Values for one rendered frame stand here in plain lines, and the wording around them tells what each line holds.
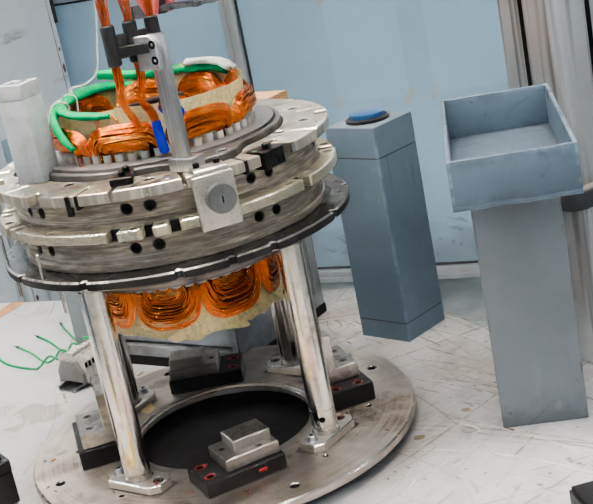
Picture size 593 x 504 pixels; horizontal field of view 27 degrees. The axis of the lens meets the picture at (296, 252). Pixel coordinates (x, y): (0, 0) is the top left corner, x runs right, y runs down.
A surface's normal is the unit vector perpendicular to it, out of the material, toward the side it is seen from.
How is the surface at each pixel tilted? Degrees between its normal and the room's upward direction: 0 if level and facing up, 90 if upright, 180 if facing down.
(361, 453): 0
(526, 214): 90
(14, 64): 90
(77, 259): 90
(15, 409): 0
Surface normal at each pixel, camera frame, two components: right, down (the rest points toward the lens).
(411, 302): 0.73, 0.07
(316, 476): -0.18, -0.94
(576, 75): 0.51, 0.17
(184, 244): 0.17, 0.27
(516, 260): -0.09, 0.32
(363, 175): -0.65, 0.35
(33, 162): -0.39, 0.35
